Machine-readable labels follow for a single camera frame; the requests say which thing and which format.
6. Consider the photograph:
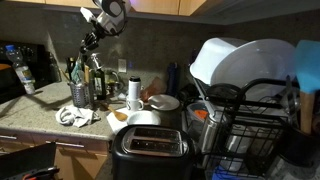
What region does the dark olive oil bottle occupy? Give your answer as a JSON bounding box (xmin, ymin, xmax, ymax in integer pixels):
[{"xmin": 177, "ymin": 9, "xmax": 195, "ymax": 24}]
[{"xmin": 94, "ymin": 67, "xmax": 106, "ymax": 100}]

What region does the blue spatula wooden handle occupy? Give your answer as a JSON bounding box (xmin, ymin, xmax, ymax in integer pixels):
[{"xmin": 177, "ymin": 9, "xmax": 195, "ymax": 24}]
[{"xmin": 294, "ymin": 40, "xmax": 320, "ymax": 134}]

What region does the white tub in rack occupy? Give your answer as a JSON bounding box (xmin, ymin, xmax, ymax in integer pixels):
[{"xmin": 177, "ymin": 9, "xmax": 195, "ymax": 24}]
[{"xmin": 189, "ymin": 37, "xmax": 246, "ymax": 85}]

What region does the blue canister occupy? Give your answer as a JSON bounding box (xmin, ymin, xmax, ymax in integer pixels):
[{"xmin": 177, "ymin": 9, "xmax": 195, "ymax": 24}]
[{"xmin": 167, "ymin": 63, "xmax": 178, "ymax": 96}]

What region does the white plate on counter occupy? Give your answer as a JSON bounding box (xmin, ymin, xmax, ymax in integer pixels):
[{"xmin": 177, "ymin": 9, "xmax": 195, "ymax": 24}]
[{"xmin": 148, "ymin": 94, "xmax": 180, "ymax": 111}]

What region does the black microwave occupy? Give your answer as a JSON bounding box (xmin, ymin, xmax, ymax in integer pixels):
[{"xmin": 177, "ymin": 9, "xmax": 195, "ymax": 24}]
[{"xmin": 0, "ymin": 40, "xmax": 53, "ymax": 103}]

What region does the white mug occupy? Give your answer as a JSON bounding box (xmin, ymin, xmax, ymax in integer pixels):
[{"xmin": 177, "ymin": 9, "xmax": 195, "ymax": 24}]
[{"xmin": 126, "ymin": 99, "xmax": 144, "ymax": 112}]

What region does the clear plastic water bottle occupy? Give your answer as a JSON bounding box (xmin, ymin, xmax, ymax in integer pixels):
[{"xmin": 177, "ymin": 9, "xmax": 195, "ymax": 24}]
[{"xmin": 5, "ymin": 45, "xmax": 35, "ymax": 94}]

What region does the white tumbler with black lid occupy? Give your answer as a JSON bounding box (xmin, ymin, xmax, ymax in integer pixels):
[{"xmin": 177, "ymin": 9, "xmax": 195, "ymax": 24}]
[{"xmin": 128, "ymin": 76, "xmax": 141, "ymax": 100}]

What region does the white cutting board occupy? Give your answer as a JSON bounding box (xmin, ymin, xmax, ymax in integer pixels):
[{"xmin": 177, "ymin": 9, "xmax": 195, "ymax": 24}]
[{"xmin": 106, "ymin": 108, "xmax": 131, "ymax": 134}]

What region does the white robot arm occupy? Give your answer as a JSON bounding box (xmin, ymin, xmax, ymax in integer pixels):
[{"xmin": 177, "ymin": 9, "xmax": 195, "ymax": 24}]
[{"xmin": 79, "ymin": 0, "xmax": 131, "ymax": 54}]

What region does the black toaster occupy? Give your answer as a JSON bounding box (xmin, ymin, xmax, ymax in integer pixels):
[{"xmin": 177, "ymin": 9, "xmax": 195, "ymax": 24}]
[{"xmin": 112, "ymin": 125, "xmax": 195, "ymax": 180}]

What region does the white bowl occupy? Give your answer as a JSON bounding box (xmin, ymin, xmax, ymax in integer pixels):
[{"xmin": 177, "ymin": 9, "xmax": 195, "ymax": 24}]
[{"xmin": 127, "ymin": 110, "xmax": 161, "ymax": 125}]

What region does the black dish rack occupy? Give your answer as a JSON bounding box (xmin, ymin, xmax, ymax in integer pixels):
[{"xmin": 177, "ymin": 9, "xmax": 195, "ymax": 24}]
[{"xmin": 195, "ymin": 78, "xmax": 319, "ymax": 180}]

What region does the white crumpled cloth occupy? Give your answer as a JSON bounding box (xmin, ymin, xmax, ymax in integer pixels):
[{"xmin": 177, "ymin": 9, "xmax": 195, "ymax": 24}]
[{"xmin": 55, "ymin": 105, "xmax": 100, "ymax": 128}]

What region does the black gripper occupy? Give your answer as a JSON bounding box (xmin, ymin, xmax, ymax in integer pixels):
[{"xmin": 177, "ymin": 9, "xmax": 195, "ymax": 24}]
[{"xmin": 79, "ymin": 30, "xmax": 104, "ymax": 54}]

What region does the orange plastic bag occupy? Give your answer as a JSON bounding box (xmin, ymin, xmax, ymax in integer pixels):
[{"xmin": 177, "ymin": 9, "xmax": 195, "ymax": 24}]
[{"xmin": 141, "ymin": 77, "xmax": 167, "ymax": 102}]

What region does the perforated steel utensil holder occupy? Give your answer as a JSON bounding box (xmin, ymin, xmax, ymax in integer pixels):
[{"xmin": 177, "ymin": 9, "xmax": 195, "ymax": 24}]
[{"xmin": 69, "ymin": 82, "xmax": 94, "ymax": 109}]

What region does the steel cup in rack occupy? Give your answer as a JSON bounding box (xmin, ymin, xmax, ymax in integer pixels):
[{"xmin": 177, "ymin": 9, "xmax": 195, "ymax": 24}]
[{"xmin": 198, "ymin": 111, "xmax": 223, "ymax": 153}]

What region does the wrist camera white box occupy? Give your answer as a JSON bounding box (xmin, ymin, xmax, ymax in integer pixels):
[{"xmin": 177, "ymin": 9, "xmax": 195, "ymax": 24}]
[{"xmin": 80, "ymin": 7, "xmax": 98, "ymax": 24}]

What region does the large white plate in rack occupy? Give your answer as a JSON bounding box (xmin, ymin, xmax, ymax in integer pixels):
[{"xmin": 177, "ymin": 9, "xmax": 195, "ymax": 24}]
[{"xmin": 210, "ymin": 39, "xmax": 295, "ymax": 88}]

